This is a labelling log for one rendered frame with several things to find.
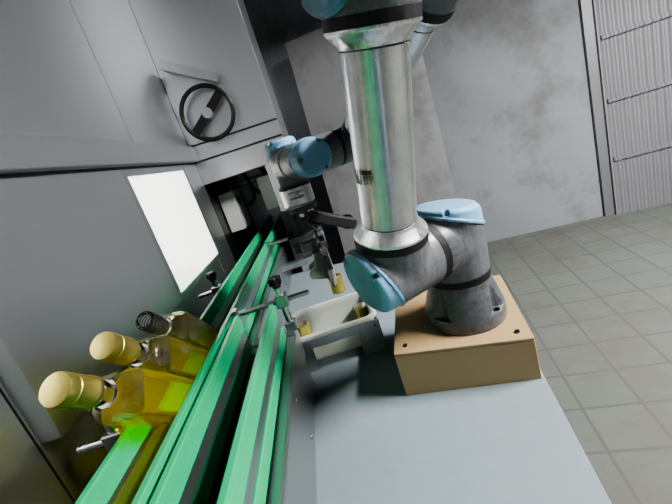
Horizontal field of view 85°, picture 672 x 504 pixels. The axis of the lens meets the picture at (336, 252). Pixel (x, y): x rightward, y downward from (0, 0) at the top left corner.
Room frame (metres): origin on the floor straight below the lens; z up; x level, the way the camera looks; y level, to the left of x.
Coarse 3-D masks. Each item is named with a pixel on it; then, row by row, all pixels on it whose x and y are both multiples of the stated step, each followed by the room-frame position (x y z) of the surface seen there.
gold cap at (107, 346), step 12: (96, 336) 0.42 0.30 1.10; (108, 336) 0.42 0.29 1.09; (120, 336) 0.43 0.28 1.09; (96, 348) 0.41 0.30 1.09; (108, 348) 0.41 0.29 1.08; (120, 348) 0.41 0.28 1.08; (132, 348) 0.43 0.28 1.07; (108, 360) 0.41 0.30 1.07; (120, 360) 0.42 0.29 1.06; (132, 360) 0.43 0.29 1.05
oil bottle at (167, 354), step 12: (156, 336) 0.49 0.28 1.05; (168, 336) 0.50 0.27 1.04; (156, 348) 0.47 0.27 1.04; (168, 348) 0.48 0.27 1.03; (180, 348) 0.51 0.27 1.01; (192, 348) 0.55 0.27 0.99; (156, 360) 0.46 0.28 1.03; (168, 360) 0.47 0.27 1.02; (180, 360) 0.50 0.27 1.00; (192, 360) 0.53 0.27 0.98; (168, 372) 0.47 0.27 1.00; (180, 372) 0.49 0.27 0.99; (192, 372) 0.51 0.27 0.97
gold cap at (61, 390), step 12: (60, 372) 0.34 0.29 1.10; (48, 384) 0.33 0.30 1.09; (60, 384) 0.33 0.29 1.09; (72, 384) 0.33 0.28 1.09; (84, 384) 0.34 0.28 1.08; (96, 384) 0.35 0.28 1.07; (48, 396) 0.32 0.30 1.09; (60, 396) 0.32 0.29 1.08; (72, 396) 0.33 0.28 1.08; (84, 396) 0.34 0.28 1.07; (96, 396) 0.35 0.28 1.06; (60, 408) 0.32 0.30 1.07; (72, 408) 0.33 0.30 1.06; (84, 408) 0.34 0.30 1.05
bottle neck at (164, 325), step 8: (144, 312) 0.52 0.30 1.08; (152, 312) 0.52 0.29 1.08; (136, 320) 0.52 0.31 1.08; (144, 320) 0.53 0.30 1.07; (152, 320) 0.51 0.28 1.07; (160, 320) 0.53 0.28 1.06; (168, 320) 0.55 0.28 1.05; (144, 328) 0.51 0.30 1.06; (152, 328) 0.51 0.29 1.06; (160, 328) 0.53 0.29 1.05; (168, 328) 0.54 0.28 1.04
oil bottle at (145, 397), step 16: (128, 368) 0.41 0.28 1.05; (144, 368) 0.42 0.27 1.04; (128, 384) 0.39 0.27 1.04; (144, 384) 0.40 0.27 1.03; (160, 384) 0.43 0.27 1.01; (176, 384) 0.46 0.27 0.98; (128, 400) 0.38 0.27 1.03; (144, 400) 0.39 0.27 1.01; (160, 400) 0.42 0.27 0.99; (176, 400) 0.45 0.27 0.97; (96, 416) 0.37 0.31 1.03; (112, 416) 0.37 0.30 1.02; (128, 416) 0.38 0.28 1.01; (144, 416) 0.39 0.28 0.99; (160, 416) 0.42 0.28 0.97
